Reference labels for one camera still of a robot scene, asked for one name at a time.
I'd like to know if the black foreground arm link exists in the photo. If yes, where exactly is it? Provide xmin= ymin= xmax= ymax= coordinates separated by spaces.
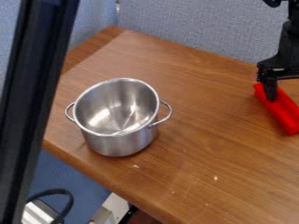
xmin=0 ymin=0 xmax=80 ymax=224

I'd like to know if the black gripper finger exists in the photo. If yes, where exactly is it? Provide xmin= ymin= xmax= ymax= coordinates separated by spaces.
xmin=264 ymin=77 xmax=277 ymax=102

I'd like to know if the red plastic block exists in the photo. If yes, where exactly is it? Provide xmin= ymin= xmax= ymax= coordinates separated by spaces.
xmin=253 ymin=83 xmax=299 ymax=136

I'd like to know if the black cable loop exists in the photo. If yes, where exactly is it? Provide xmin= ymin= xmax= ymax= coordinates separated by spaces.
xmin=25 ymin=188 xmax=74 ymax=224

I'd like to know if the white device with black pad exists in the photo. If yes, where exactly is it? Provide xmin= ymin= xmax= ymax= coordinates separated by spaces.
xmin=21 ymin=199 xmax=64 ymax=224

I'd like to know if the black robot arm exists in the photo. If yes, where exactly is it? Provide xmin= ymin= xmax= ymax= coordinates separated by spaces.
xmin=256 ymin=0 xmax=299 ymax=102

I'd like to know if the white table leg bracket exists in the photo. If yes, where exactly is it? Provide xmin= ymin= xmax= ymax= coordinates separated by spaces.
xmin=88 ymin=193 xmax=129 ymax=224

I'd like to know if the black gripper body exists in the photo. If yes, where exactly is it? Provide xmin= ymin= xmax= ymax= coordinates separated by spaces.
xmin=256 ymin=21 xmax=299 ymax=82

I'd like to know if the stainless steel pot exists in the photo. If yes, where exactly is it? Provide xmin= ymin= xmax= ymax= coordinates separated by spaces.
xmin=64 ymin=78 xmax=169 ymax=157

